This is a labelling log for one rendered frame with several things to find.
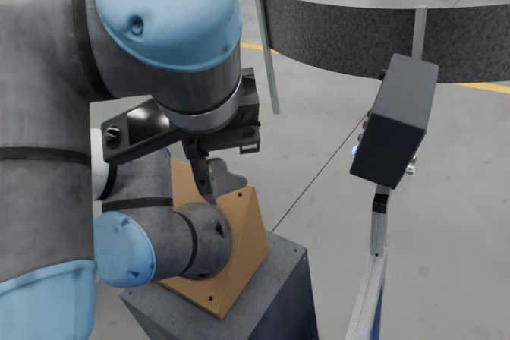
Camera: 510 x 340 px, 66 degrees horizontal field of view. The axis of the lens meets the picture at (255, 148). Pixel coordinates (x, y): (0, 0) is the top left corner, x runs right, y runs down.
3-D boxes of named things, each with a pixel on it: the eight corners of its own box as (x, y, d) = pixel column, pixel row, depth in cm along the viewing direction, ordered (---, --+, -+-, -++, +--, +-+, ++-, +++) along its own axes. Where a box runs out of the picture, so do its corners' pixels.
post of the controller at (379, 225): (382, 258, 97) (386, 204, 85) (370, 255, 98) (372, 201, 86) (385, 248, 99) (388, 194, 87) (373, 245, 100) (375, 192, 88)
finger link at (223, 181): (253, 214, 50) (245, 160, 44) (206, 221, 49) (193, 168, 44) (250, 196, 52) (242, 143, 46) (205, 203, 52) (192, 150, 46)
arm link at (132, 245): (144, 280, 72) (80, 294, 60) (140, 206, 75) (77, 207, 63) (196, 277, 66) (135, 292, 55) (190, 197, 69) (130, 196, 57)
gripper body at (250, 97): (259, 155, 46) (263, 124, 34) (186, 167, 45) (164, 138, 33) (249, 95, 47) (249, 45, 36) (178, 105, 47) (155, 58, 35)
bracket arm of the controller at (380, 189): (385, 214, 87) (385, 205, 85) (371, 211, 88) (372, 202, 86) (403, 147, 102) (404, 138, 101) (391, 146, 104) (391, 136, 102)
